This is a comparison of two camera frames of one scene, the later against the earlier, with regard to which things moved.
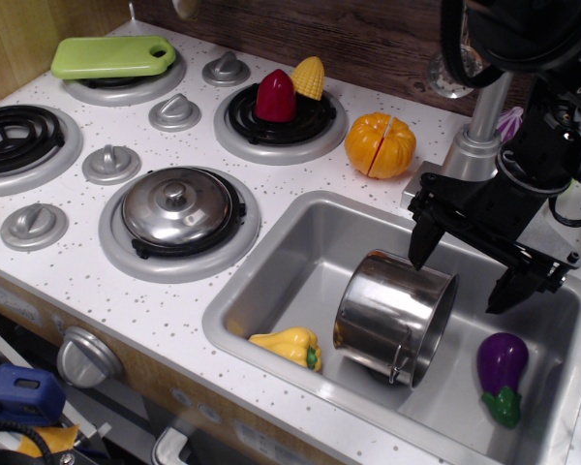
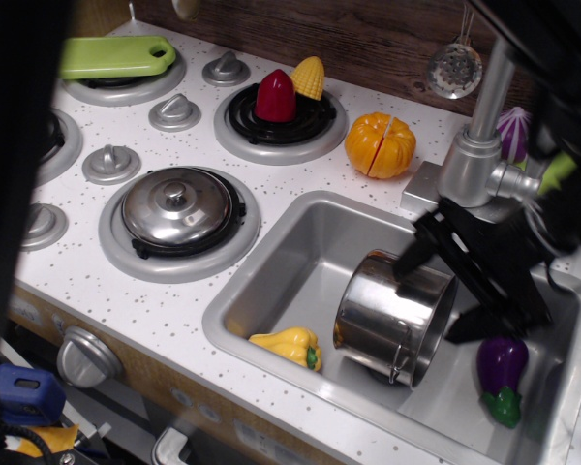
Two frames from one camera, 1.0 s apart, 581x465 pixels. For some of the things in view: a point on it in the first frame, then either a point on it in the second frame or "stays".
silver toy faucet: [473, 153] stays
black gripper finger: [510, 290] → [473, 325]
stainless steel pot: [394, 320] stays
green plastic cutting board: [111, 56] stays
